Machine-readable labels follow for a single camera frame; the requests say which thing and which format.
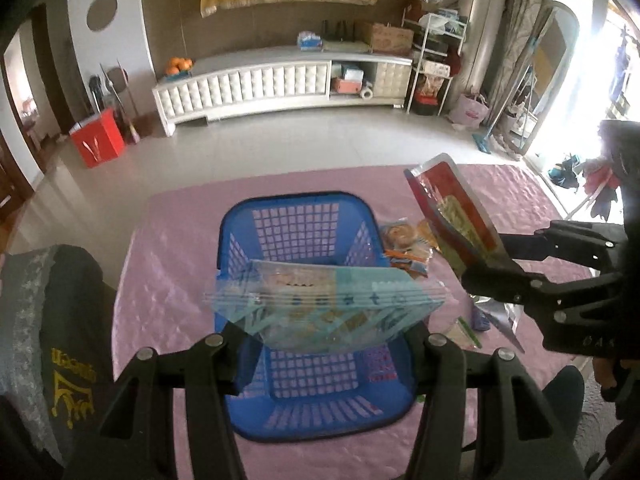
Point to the blue tissue box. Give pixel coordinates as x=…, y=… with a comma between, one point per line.
x=310, y=41

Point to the orange flat box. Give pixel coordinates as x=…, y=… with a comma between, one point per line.
x=346, y=85

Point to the cardboard box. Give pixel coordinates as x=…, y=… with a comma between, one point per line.
x=387, y=37

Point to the standing mirror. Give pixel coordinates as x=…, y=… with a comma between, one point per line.
x=557, y=60

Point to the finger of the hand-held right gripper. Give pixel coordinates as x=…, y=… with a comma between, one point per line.
x=575, y=240
x=515, y=285

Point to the white plastic bag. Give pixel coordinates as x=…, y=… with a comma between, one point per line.
x=435, y=21

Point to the person's right hand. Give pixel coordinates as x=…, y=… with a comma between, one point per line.
x=607, y=377

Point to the white paper roll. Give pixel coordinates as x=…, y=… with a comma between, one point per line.
x=367, y=92

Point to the teal box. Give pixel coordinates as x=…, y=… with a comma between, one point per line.
x=352, y=71

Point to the silver snack packet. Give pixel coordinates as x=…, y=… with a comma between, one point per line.
x=500, y=317

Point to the pink quilted blanket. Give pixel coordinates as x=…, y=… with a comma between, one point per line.
x=175, y=260

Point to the broom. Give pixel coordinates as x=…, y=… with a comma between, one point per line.
x=134, y=132

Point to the blue mop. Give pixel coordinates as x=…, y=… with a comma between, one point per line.
x=482, y=143

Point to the red box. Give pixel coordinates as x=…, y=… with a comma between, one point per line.
x=97, y=140

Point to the silver cylindrical column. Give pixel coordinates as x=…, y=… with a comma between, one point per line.
x=482, y=25

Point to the light blue snack packet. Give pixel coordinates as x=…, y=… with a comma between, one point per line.
x=325, y=300

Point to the clear cookie packet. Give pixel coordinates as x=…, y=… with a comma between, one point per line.
x=400, y=234

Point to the patterned curtain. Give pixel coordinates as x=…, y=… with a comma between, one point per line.
x=522, y=35

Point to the pile of oranges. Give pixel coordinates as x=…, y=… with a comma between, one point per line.
x=180, y=65

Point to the person's leg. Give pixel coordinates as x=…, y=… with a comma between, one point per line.
x=567, y=390

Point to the red snack packet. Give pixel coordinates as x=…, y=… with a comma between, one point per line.
x=450, y=190

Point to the blue plastic basket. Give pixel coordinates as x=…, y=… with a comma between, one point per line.
x=300, y=230

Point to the dark cloth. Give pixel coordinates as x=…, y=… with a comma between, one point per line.
x=25, y=440

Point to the colourful clothes heap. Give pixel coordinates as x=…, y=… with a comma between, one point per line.
x=567, y=170

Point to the white metal rack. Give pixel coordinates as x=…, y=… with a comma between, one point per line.
x=411, y=60

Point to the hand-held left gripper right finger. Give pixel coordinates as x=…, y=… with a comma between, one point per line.
x=440, y=360

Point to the grey pillow with yellow print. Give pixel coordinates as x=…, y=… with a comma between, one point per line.
x=70, y=300

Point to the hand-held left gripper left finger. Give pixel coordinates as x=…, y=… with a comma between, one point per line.
x=220, y=360

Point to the green striped snack packet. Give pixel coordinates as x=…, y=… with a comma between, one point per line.
x=465, y=334

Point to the white tufted cabinet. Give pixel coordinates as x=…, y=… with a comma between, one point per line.
x=240, y=85

